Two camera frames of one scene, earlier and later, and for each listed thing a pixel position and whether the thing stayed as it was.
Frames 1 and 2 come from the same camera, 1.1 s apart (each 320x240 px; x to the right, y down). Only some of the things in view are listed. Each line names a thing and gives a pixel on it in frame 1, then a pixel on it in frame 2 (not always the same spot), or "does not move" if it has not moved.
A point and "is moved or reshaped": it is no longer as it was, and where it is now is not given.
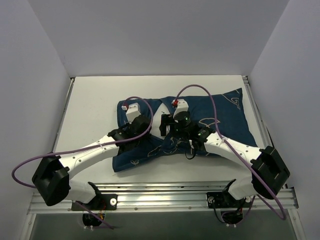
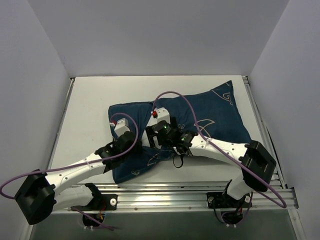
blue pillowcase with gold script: (224, 111) is moved or reshaped
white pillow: (155, 130) is moved or reshaped
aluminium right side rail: (264, 134) does not move
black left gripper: (141, 123) -> (136, 144)
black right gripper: (164, 124) -> (150, 136)
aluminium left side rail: (62, 115) does not move
